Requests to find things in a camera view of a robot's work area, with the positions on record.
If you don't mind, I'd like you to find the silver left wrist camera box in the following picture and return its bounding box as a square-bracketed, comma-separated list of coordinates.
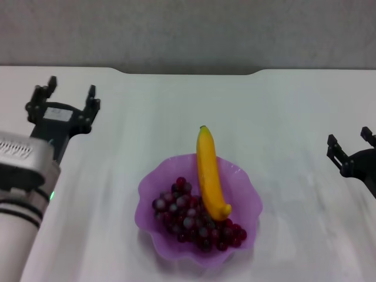
[0, 130, 62, 192]

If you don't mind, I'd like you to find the purple wavy plastic bowl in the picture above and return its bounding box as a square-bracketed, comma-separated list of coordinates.
[133, 153, 263, 268]

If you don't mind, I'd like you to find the dark red grape bunch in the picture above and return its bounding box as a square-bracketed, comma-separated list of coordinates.
[151, 176, 248, 253]

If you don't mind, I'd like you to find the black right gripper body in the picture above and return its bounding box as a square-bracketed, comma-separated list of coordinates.
[340, 148, 376, 198]

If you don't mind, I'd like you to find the yellow plastic banana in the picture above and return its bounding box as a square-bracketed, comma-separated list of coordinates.
[196, 125, 233, 222]

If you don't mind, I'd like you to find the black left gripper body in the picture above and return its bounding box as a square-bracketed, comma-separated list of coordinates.
[26, 101, 92, 167]

